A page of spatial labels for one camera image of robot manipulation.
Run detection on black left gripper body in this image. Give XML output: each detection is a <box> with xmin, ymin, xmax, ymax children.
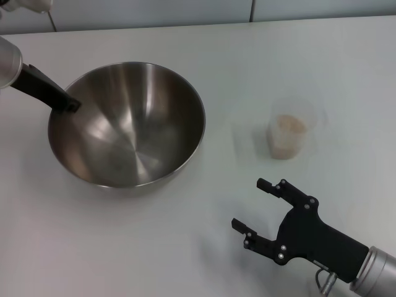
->
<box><xmin>9</xmin><ymin>64</ymin><xmax>67</xmax><ymax>108</ymax></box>

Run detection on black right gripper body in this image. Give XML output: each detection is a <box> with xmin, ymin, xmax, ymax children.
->
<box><xmin>277</xmin><ymin>206</ymin><xmax>371</xmax><ymax>284</ymax></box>

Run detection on clear plastic measuring cup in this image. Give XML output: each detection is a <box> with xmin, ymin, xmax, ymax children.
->
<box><xmin>266</xmin><ymin>98</ymin><xmax>328</xmax><ymax>160</ymax></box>

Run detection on beige rice grains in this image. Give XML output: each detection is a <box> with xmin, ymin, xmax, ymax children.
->
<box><xmin>268</xmin><ymin>114</ymin><xmax>309</xmax><ymax>159</ymax></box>

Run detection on stainless steel mixing bowl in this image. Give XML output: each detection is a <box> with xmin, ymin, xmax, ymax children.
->
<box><xmin>47</xmin><ymin>61</ymin><xmax>207</xmax><ymax>190</ymax></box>

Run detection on right gripper connector cable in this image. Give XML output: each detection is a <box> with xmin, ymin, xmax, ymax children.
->
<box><xmin>314</xmin><ymin>268</ymin><xmax>340</xmax><ymax>293</ymax></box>

